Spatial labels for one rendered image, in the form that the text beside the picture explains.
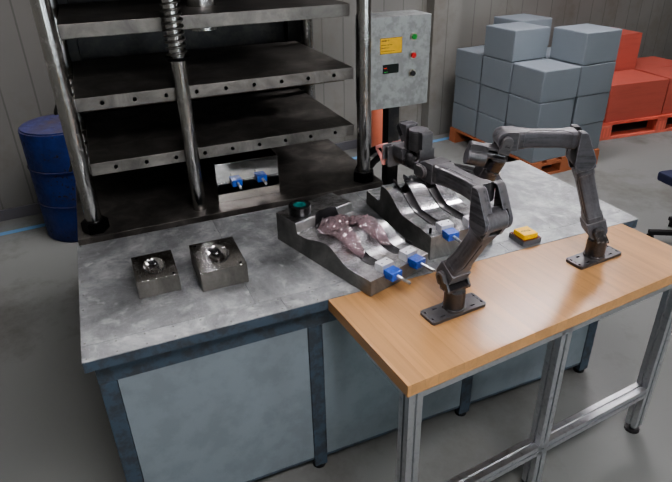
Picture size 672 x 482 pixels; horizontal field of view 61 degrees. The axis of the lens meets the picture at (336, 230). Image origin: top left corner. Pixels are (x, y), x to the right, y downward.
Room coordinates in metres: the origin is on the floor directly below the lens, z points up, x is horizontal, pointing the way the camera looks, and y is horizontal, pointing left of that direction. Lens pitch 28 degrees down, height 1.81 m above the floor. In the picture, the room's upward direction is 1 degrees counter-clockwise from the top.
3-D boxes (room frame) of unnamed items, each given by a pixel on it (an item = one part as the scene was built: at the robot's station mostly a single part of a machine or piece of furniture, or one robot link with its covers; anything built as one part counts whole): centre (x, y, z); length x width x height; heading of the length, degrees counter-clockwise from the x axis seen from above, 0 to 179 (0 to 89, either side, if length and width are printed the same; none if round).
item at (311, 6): (2.60, 0.56, 1.52); 1.10 x 0.70 x 0.05; 112
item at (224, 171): (2.49, 0.46, 0.87); 0.50 x 0.27 x 0.17; 22
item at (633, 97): (5.70, -3.01, 0.43); 1.53 x 1.16 x 0.85; 117
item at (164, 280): (1.58, 0.59, 0.83); 0.17 x 0.13 x 0.06; 22
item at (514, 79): (4.85, -1.66, 0.54); 1.10 x 0.73 x 1.09; 25
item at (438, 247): (1.95, -0.34, 0.87); 0.50 x 0.26 x 0.14; 22
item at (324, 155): (2.54, 0.54, 0.76); 1.30 x 0.84 x 0.06; 112
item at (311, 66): (2.59, 0.56, 1.27); 1.10 x 0.74 x 0.05; 112
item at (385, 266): (1.50, -0.18, 0.86); 0.13 x 0.05 x 0.05; 39
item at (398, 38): (2.68, -0.28, 0.74); 0.30 x 0.22 x 1.47; 112
